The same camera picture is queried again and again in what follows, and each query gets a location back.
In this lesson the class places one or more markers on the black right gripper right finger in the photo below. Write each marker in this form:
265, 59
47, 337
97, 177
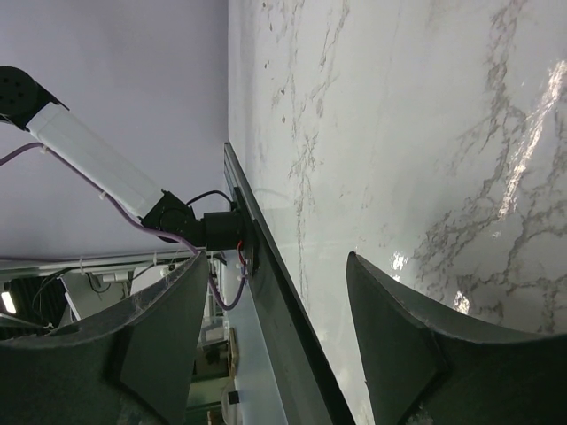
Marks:
421, 357

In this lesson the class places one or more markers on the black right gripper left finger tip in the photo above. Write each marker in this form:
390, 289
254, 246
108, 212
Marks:
131, 363

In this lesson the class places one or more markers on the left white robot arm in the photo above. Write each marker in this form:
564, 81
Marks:
28, 106

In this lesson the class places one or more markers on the aluminium extrusion rails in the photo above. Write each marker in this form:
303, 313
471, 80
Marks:
14, 269

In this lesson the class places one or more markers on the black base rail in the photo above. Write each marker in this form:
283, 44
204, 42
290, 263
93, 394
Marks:
307, 387

